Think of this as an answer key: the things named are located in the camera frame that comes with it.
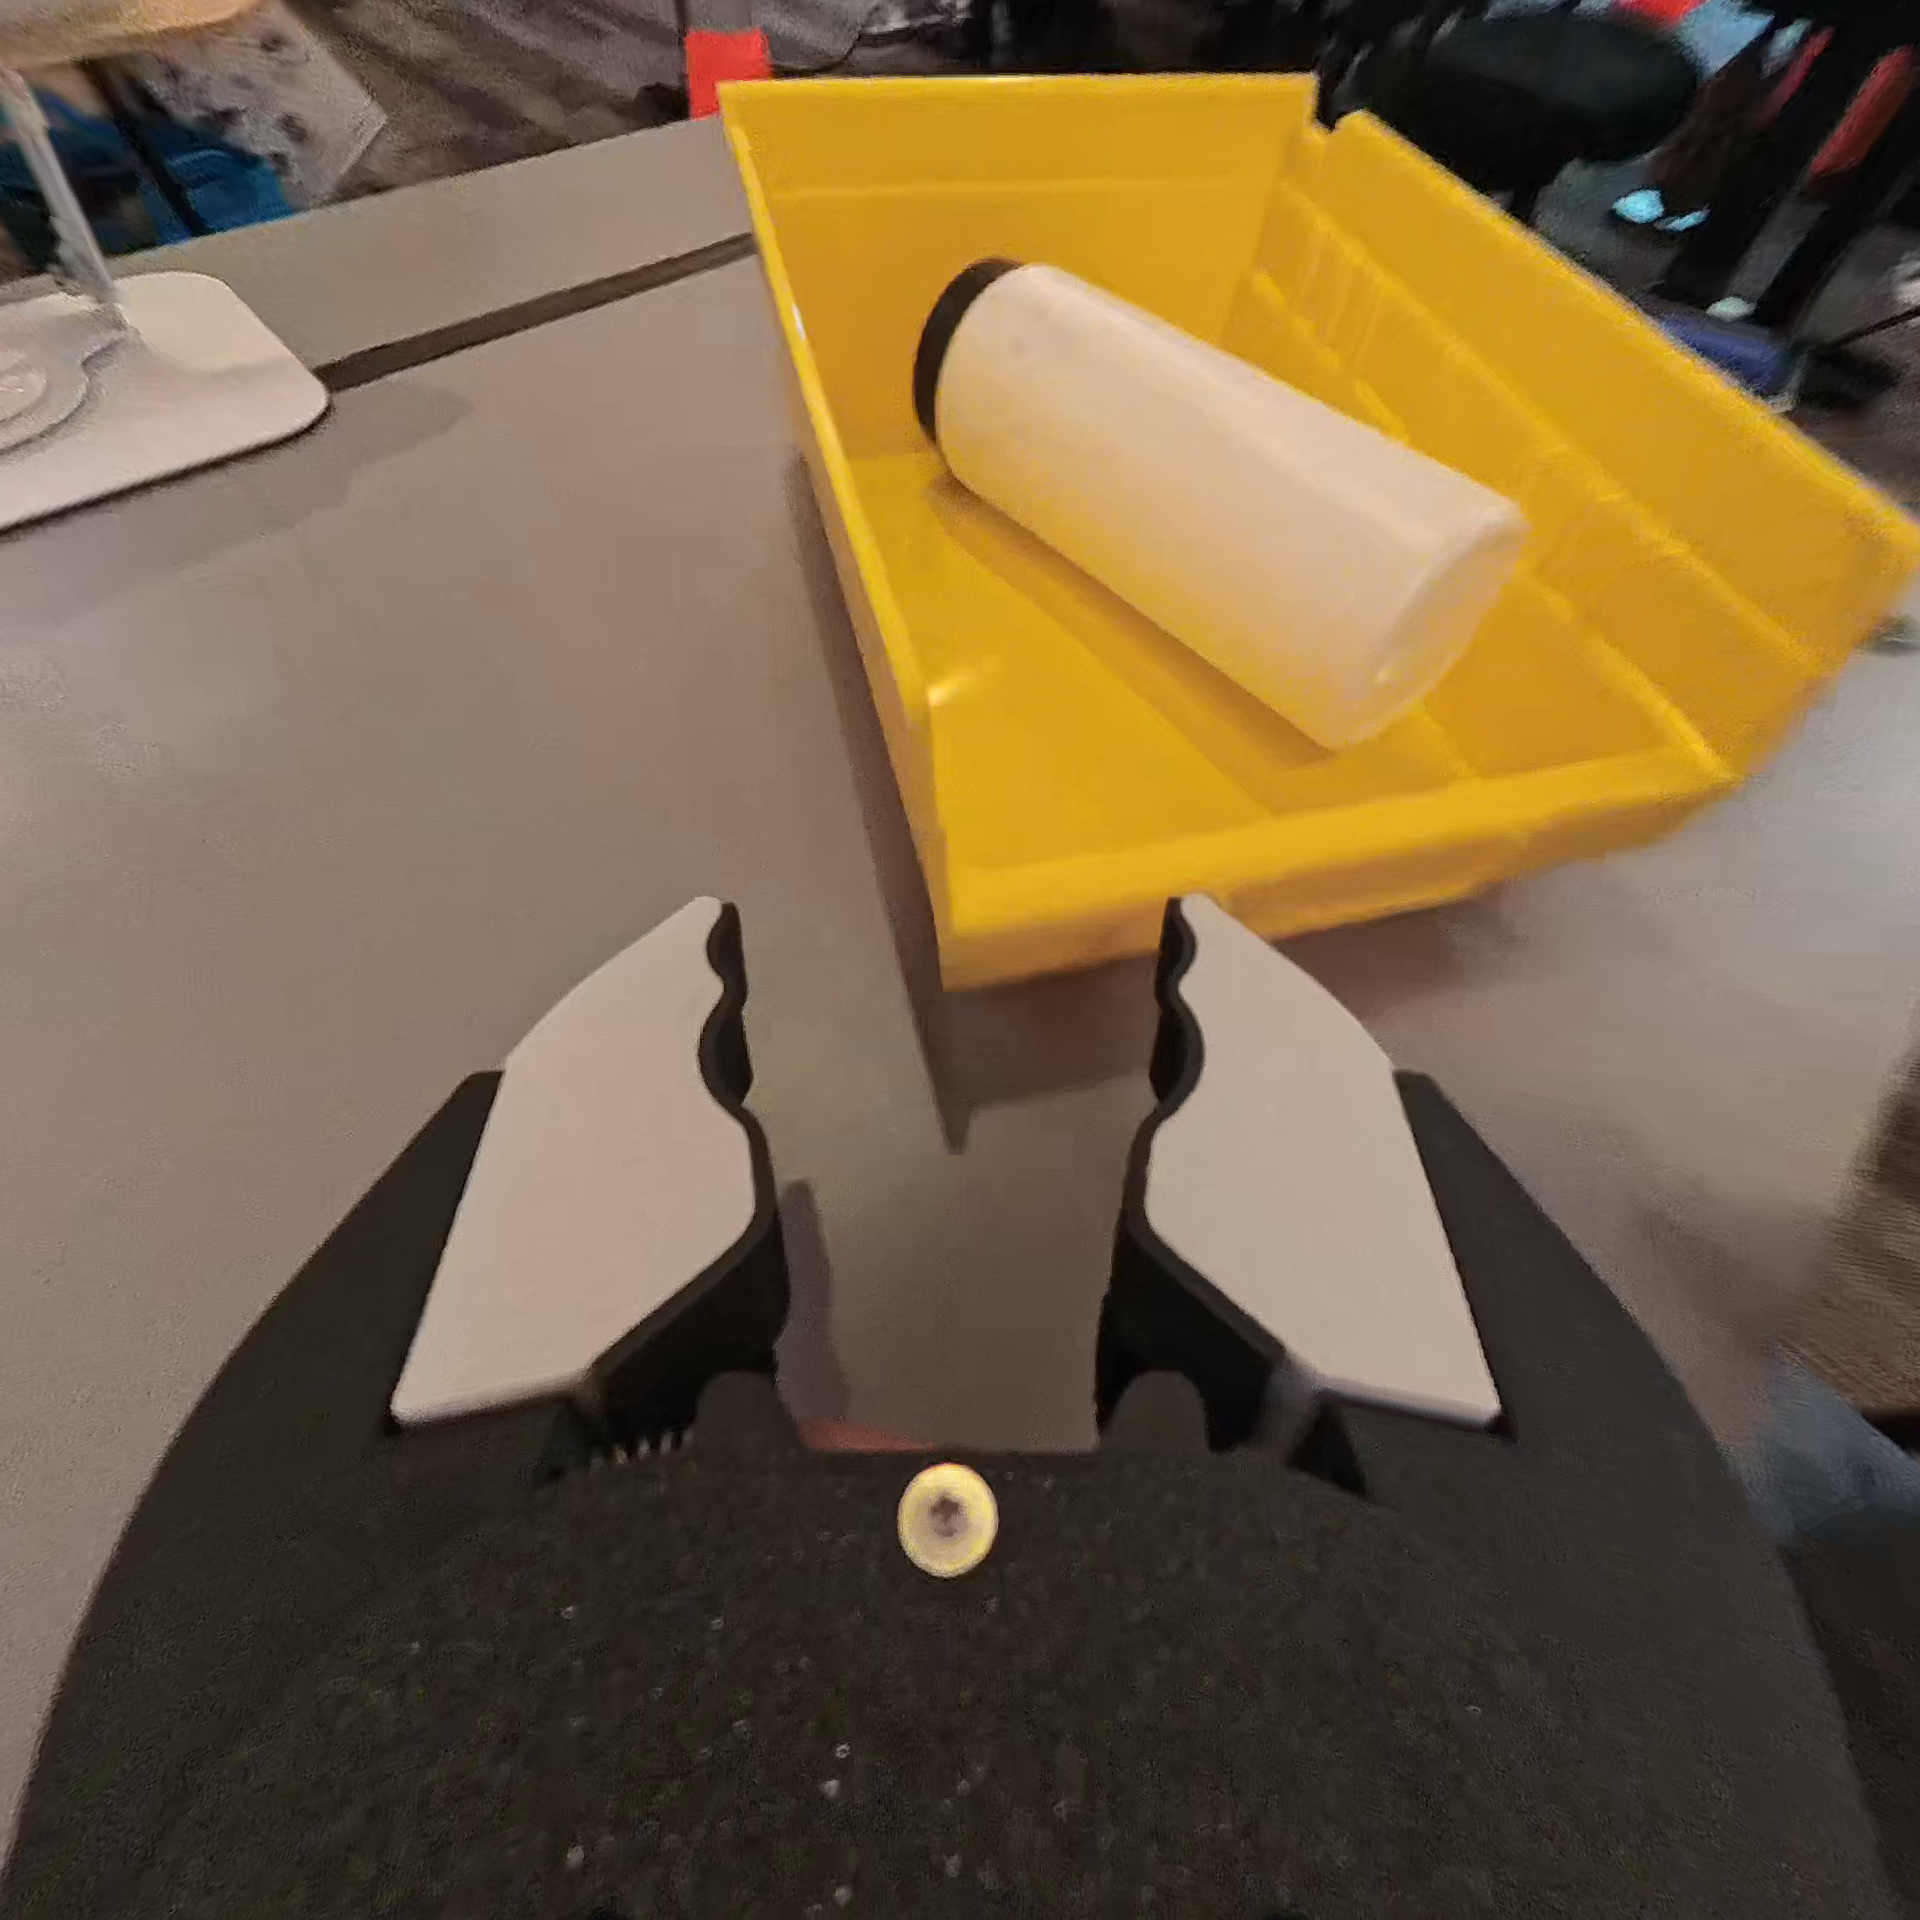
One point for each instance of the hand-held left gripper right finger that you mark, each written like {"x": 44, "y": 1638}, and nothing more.
{"x": 1303, "y": 1198}

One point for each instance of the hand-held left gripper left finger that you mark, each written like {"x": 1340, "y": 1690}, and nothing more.
{"x": 599, "y": 1185}

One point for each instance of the yellow plastic bin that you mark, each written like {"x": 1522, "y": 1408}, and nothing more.
{"x": 1079, "y": 782}

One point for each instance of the white plastic bottle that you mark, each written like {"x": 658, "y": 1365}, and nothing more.
{"x": 1228, "y": 494}

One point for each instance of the black bottle lid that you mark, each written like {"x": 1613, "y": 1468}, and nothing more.
{"x": 946, "y": 343}

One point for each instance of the instruction sheet on wooden stand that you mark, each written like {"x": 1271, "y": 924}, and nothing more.
{"x": 195, "y": 390}

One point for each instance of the blue bag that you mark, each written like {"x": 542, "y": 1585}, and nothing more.
{"x": 180, "y": 194}

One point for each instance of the black office chair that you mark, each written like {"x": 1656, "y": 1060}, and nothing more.
{"x": 1528, "y": 88}

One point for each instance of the printed paper sheet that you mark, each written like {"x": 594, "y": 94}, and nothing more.
{"x": 287, "y": 88}

